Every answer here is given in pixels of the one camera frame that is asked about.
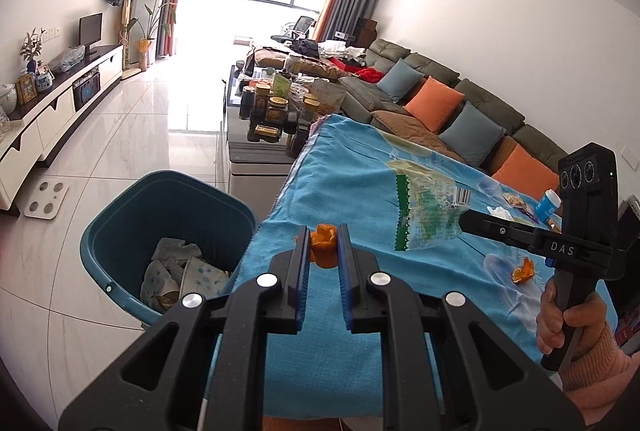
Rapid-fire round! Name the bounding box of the green clear plastic bag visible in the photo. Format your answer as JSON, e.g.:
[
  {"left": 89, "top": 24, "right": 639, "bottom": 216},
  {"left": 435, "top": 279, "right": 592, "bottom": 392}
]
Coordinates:
[{"left": 395, "top": 171, "right": 471, "bottom": 251}]

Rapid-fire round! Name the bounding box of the white tissue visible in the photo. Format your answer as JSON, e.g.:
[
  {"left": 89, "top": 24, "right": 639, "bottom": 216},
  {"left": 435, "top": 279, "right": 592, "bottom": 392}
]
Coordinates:
[{"left": 487, "top": 206, "right": 514, "bottom": 222}]

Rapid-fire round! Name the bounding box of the white dotted paper bowl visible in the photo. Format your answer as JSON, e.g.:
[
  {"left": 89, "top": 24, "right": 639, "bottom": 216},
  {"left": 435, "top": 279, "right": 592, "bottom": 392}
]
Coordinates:
[{"left": 180, "top": 257, "right": 230, "bottom": 299}]

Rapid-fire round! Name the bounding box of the teal trash bin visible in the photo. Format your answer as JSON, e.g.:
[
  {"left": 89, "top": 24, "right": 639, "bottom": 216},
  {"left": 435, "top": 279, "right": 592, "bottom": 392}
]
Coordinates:
[{"left": 79, "top": 170, "right": 257, "bottom": 326}]

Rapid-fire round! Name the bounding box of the person's right hand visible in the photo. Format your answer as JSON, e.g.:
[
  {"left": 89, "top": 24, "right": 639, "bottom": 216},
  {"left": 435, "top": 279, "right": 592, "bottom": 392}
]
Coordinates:
[{"left": 536, "top": 278, "right": 608, "bottom": 359}]

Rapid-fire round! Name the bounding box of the blue white paper cup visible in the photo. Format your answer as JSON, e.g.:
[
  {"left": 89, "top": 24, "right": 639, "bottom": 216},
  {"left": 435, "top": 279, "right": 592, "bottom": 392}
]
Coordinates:
[{"left": 534, "top": 189, "right": 561, "bottom": 224}]

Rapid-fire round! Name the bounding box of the small orange peel piece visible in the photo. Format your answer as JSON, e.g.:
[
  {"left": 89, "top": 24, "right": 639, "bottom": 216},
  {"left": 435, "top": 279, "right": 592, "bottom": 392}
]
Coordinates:
[{"left": 511, "top": 257, "right": 536, "bottom": 285}]

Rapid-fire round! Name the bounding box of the orange cushion near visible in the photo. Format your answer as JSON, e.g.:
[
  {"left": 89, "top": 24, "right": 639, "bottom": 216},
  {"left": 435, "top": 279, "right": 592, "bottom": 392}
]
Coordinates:
[{"left": 492, "top": 144, "right": 560, "bottom": 200}]

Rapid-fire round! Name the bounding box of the orange cushion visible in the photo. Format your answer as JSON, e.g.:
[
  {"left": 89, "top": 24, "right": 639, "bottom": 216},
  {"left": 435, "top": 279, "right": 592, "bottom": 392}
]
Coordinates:
[
  {"left": 492, "top": 144, "right": 560, "bottom": 200},
  {"left": 405, "top": 76, "right": 465, "bottom": 133}
]

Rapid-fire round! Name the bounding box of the blue floral tablecloth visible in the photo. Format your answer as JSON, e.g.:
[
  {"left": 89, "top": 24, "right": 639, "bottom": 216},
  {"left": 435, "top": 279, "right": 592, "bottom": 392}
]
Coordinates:
[{"left": 204, "top": 113, "right": 618, "bottom": 421}]

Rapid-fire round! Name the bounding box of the grey-blue cushion near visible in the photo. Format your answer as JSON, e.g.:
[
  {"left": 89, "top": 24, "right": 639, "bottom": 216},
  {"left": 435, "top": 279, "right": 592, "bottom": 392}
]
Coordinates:
[{"left": 438, "top": 102, "right": 506, "bottom": 168}]

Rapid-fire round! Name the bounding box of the grey-blue cushion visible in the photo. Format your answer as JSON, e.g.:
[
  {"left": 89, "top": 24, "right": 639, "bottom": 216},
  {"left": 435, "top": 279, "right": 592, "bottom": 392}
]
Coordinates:
[
  {"left": 438, "top": 102, "right": 506, "bottom": 168},
  {"left": 376, "top": 59, "right": 423, "bottom": 102}
]

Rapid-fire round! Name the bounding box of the orange cushion far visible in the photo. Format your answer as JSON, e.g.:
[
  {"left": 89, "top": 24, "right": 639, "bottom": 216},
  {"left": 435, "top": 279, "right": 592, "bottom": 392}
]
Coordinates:
[{"left": 405, "top": 76, "right": 465, "bottom": 133}]

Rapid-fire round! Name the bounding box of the dark green sectional sofa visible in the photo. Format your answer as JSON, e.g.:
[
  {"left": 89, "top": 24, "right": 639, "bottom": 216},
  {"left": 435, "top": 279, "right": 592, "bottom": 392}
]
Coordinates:
[{"left": 340, "top": 39, "right": 566, "bottom": 175}]

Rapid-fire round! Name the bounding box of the cluttered coffee table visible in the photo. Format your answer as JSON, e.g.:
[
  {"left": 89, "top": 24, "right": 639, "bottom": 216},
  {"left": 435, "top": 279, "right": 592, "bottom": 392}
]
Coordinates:
[{"left": 219, "top": 38, "right": 347, "bottom": 221}]

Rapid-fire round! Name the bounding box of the grey-blue cushion far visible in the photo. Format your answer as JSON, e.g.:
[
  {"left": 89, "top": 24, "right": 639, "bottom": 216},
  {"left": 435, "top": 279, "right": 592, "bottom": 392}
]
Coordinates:
[{"left": 376, "top": 59, "right": 423, "bottom": 102}]

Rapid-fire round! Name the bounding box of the white bathroom scale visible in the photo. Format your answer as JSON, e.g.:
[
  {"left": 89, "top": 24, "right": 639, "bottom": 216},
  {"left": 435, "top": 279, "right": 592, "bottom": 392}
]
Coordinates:
[{"left": 24, "top": 177, "right": 70, "bottom": 221}]

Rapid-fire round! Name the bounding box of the white black TV cabinet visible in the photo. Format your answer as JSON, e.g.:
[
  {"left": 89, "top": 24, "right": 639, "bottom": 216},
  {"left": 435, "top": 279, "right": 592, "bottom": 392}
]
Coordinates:
[{"left": 0, "top": 45, "right": 124, "bottom": 217}]

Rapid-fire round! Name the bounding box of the tall potted plant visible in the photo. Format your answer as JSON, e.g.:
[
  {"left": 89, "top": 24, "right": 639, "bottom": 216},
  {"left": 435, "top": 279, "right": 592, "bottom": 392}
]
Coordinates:
[{"left": 126, "top": 0, "right": 177, "bottom": 72}]

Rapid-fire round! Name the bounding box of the small black monitor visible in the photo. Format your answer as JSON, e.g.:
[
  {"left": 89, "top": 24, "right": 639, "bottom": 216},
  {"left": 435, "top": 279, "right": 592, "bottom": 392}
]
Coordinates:
[{"left": 78, "top": 13, "right": 103, "bottom": 56}]

